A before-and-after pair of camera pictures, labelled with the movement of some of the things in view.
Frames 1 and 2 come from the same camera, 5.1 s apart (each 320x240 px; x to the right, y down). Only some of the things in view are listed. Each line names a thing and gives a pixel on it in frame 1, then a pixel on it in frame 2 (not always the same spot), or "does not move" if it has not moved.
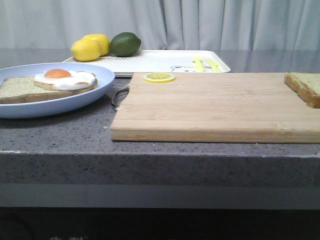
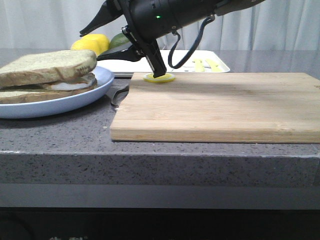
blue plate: x=105 y=78 does not move
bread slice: x=307 y=85 → x=51 y=66
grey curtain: x=163 y=24 does not move
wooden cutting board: x=218 y=107 does not move
